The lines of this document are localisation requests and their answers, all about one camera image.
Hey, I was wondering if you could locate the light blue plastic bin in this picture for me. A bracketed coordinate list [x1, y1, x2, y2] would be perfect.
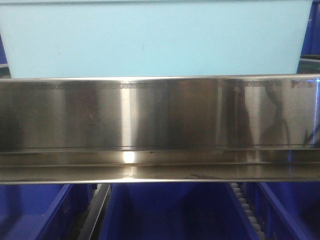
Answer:
[0, 0, 312, 78]

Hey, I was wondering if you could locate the dark blue bin lower middle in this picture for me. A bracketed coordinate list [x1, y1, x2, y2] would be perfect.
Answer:
[99, 182, 258, 240]

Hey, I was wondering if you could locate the dark blue bin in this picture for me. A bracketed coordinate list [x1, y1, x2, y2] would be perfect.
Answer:
[300, 0, 320, 56]
[242, 182, 320, 240]
[0, 37, 8, 65]
[0, 184, 97, 240]
[99, 182, 258, 240]

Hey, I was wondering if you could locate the white roller track lower right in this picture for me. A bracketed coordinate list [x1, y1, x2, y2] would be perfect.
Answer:
[230, 182, 266, 240]

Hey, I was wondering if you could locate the dark blue bin lower right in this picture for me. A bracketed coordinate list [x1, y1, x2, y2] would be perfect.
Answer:
[242, 182, 320, 240]

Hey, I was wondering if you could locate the dark blue bin lower left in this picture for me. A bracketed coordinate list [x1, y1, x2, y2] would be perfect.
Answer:
[0, 184, 97, 240]

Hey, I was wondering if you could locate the dark blue bin upper right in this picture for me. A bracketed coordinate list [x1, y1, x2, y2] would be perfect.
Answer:
[300, 0, 320, 56]

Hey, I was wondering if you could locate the dark blue bin upper left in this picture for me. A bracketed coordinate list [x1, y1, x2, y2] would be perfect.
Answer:
[0, 37, 8, 65]

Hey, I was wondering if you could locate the stainless steel shelf front rail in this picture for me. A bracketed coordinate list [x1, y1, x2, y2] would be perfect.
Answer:
[0, 74, 320, 184]

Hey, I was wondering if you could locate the steel divider rail lower left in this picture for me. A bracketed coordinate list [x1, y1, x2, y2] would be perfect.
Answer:
[77, 183, 110, 240]

